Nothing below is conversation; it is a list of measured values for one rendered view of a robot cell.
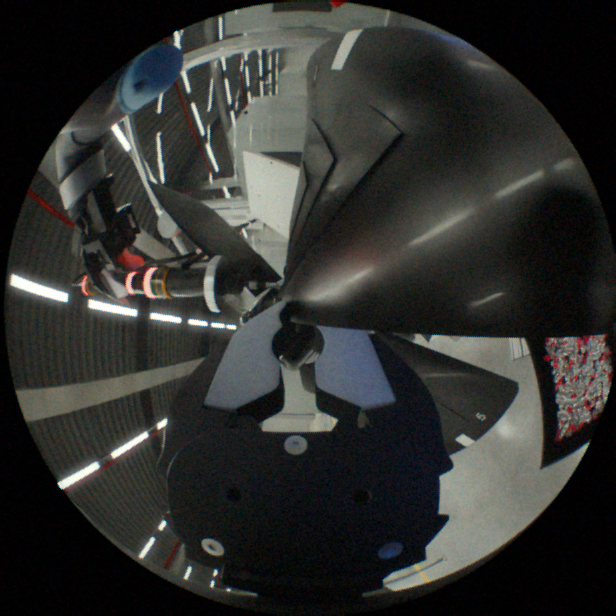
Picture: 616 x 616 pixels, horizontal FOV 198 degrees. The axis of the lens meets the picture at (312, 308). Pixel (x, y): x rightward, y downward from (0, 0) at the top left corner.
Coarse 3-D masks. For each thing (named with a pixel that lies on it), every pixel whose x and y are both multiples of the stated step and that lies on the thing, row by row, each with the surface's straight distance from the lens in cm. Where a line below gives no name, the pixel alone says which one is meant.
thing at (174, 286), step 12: (168, 276) 29; (180, 276) 28; (192, 276) 27; (204, 276) 26; (228, 276) 25; (240, 276) 25; (168, 288) 29; (180, 288) 27; (192, 288) 26; (228, 288) 25; (240, 288) 25
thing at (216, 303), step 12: (180, 264) 32; (192, 264) 31; (204, 264) 30; (216, 264) 24; (228, 264) 28; (216, 276) 24; (204, 288) 24; (216, 288) 24; (216, 300) 24; (228, 300) 28
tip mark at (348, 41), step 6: (360, 30) 11; (348, 36) 11; (354, 36) 11; (342, 42) 12; (348, 42) 11; (342, 48) 11; (348, 48) 10; (342, 54) 11; (336, 60) 11; (342, 60) 10; (336, 66) 11
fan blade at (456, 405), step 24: (384, 336) 27; (408, 360) 26; (432, 360) 26; (456, 360) 26; (432, 384) 27; (456, 384) 27; (480, 384) 27; (504, 384) 28; (456, 408) 29; (480, 408) 29; (504, 408) 30; (456, 432) 32; (480, 432) 32
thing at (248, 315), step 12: (264, 300) 29; (276, 300) 28; (252, 312) 29; (300, 324) 27; (288, 336) 27; (300, 336) 27; (312, 336) 28; (288, 348) 27; (300, 348) 28; (312, 348) 30; (288, 360) 27; (300, 360) 29
